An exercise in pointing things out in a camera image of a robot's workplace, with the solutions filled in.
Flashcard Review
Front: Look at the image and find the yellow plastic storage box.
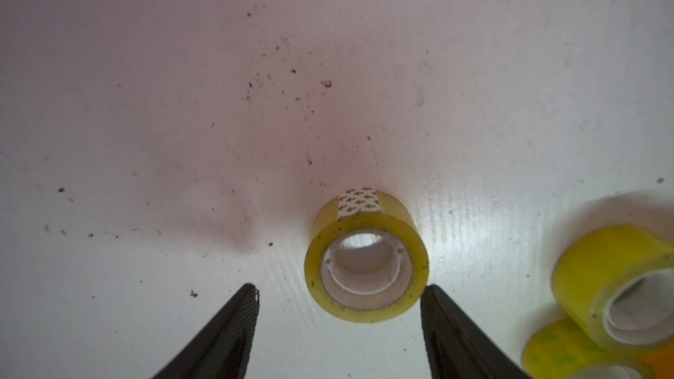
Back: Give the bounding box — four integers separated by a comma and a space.
640, 343, 674, 379

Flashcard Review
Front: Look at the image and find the yellow-green tape roll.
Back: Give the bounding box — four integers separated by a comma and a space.
305, 187, 429, 324
521, 318, 656, 379
551, 225, 673, 354

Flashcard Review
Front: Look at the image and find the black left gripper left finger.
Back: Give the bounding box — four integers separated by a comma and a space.
156, 284, 260, 379

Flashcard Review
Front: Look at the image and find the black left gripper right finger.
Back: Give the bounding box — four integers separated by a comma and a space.
421, 284, 528, 379

